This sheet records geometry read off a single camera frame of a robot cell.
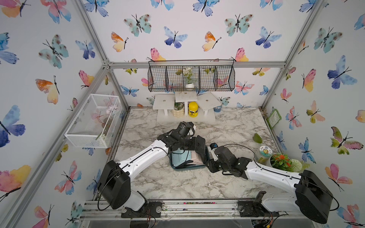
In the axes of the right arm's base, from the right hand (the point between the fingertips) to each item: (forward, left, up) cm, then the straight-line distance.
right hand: (208, 162), depth 83 cm
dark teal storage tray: (-3, +10, -4) cm, 11 cm away
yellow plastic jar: (+39, +10, +2) cm, 41 cm away
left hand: (+6, +5, +10) cm, 13 cm away
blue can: (+46, -9, -4) cm, 48 cm away
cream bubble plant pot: (+39, +21, +1) cm, 44 cm away
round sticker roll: (+7, -33, 0) cm, 34 cm away
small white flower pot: (+44, +13, +24) cm, 52 cm away
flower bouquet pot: (-3, -36, +10) cm, 38 cm away
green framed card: (+41, -52, -6) cm, 66 cm away
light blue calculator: (+1, +17, +3) cm, 17 cm away
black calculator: (+5, +5, +8) cm, 10 cm away
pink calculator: (0, +7, +3) cm, 8 cm away
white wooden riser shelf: (+40, +31, +7) cm, 51 cm away
